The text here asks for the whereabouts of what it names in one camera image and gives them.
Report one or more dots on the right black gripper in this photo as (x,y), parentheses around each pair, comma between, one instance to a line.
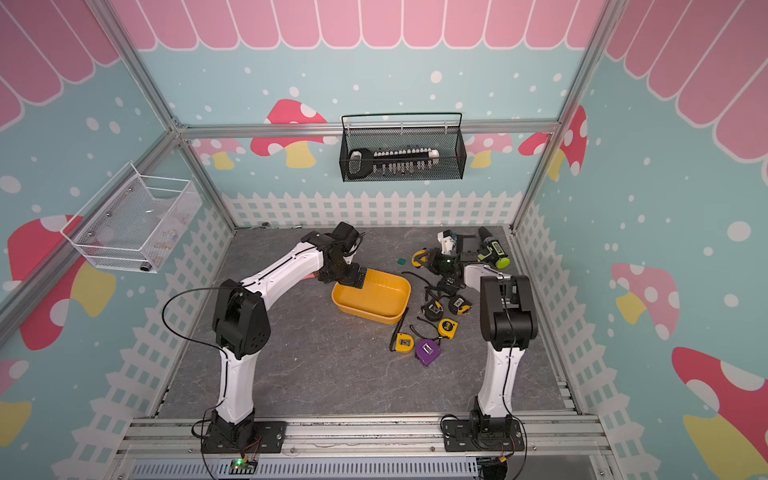
(436,255)

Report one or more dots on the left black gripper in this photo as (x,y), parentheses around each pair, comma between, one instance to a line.
(349,279)

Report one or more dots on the black 5M tape measure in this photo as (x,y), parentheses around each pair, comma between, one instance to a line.
(449,285)

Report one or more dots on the large black yellow tape measure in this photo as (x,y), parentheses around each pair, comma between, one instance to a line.
(459,305)

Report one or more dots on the yellow plastic storage box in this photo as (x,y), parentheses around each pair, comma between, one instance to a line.
(383,298)

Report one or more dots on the yellow round tape measure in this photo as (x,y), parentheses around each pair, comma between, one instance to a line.
(447,328)

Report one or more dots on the purple tape measure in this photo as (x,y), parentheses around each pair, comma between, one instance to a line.
(427,351)

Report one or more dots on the small yellow tape measure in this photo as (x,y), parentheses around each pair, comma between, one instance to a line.
(404,343)

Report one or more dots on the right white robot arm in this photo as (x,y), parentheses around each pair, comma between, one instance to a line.
(508,324)

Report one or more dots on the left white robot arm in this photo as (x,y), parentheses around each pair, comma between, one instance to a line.
(241,324)

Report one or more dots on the green black power drill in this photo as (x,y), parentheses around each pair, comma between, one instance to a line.
(491,251)

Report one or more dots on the small green circuit board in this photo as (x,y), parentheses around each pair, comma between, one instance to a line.
(242,466)

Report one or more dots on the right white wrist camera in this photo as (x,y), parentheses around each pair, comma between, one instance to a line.
(450,242)

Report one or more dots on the socket set rail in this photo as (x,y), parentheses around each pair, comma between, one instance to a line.
(363,163)

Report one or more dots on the black wire wall basket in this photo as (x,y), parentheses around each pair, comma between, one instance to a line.
(402,147)

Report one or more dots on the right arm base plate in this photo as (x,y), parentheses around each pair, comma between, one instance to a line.
(502,434)

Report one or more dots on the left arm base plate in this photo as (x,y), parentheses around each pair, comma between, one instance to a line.
(261,437)

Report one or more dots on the grey cable duct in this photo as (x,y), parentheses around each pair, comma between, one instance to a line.
(315,468)

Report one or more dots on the white wire wall basket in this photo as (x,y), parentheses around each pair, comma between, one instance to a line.
(134,222)

